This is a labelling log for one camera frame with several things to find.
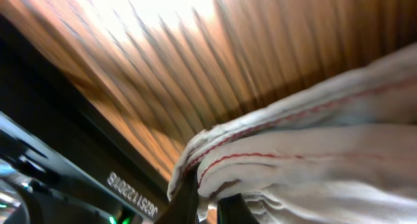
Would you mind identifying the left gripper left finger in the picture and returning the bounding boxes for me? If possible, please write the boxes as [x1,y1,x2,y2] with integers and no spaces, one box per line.
[155,167,199,224]

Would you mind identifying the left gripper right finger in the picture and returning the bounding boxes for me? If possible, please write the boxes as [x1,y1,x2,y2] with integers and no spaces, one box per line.
[217,193,259,224]

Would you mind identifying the beige shorts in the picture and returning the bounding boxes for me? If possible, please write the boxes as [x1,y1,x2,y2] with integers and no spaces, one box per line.
[167,45,416,223]

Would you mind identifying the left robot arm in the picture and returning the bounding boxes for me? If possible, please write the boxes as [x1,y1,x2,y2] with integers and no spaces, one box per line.
[1,18,198,223]

